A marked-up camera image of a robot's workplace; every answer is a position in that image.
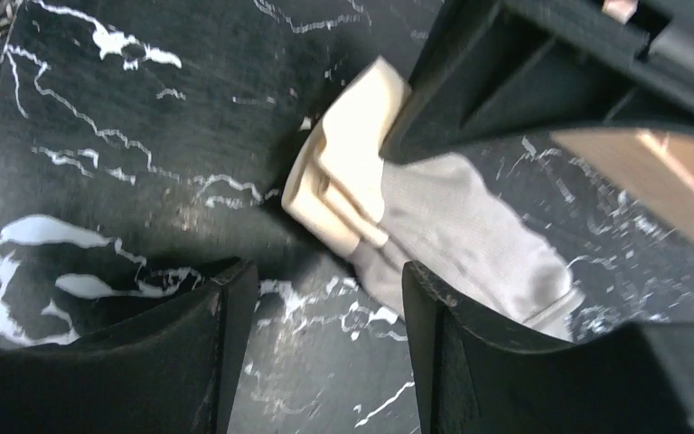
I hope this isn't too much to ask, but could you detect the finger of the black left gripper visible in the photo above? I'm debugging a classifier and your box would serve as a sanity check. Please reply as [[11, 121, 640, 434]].
[[381, 1, 623, 163]]

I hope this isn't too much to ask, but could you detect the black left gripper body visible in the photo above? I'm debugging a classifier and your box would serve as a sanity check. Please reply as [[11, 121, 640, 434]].
[[502, 1, 694, 135]]

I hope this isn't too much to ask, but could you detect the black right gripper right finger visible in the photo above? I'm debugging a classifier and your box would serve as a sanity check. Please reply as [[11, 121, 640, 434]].
[[402, 261, 694, 433]]

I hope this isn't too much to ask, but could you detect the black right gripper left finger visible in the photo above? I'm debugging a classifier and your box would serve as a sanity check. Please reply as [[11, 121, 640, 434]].
[[0, 259, 259, 433]]

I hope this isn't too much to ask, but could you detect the grey beige underwear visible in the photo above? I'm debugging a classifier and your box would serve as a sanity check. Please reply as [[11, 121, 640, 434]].
[[281, 58, 584, 341]]

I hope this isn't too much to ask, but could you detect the wooden compartment tray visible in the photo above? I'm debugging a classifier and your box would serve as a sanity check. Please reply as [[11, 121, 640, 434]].
[[550, 128, 694, 243]]

